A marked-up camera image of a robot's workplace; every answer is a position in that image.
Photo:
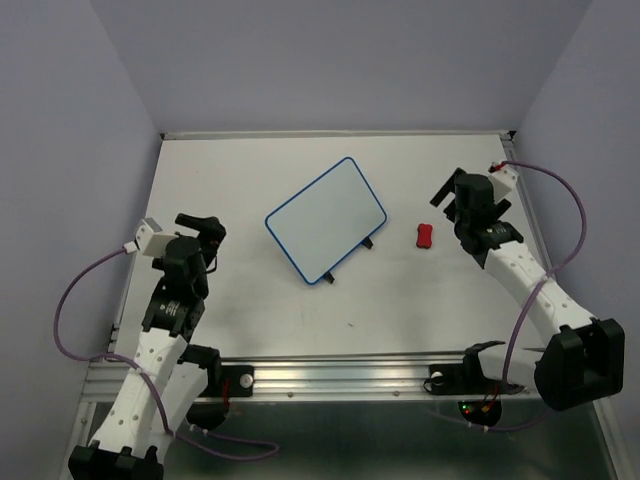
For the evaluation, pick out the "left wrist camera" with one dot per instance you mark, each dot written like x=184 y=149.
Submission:
x=149 y=239

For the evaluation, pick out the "red bone-shaped eraser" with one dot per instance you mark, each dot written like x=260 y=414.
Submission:
x=424 y=236

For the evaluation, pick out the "black whiteboard foot clip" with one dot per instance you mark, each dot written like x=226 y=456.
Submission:
x=367 y=243
x=329 y=277

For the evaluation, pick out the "blue framed whiteboard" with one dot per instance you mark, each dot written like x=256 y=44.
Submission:
x=326 y=221

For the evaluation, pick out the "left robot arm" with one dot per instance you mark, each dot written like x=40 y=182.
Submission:
x=167 y=372

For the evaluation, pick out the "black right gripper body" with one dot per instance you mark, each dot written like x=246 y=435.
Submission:
x=501 y=206

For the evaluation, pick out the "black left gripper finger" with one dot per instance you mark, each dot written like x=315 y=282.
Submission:
x=209 y=251
x=208 y=228

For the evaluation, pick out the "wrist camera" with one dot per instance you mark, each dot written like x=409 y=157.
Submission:
x=149 y=239
x=504 y=179

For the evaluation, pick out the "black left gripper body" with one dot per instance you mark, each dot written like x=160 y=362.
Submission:
x=203 y=287

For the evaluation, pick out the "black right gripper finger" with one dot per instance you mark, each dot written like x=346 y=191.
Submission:
x=450 y=211
x=447 y=188

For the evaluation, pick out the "aluminium front mounting rail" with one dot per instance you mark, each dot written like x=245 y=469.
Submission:
x=374 y=378

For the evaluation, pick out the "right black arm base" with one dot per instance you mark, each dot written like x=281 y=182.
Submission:
x=467 y=377

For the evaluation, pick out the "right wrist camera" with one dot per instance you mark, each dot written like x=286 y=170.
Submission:
x=504 y=179

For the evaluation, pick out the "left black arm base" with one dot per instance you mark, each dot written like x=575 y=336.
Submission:
x=220 y=380

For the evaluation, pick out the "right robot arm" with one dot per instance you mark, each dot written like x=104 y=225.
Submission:
x=583 y=356

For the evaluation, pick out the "aluminium right side rail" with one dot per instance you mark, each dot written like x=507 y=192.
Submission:
x=621 y=465

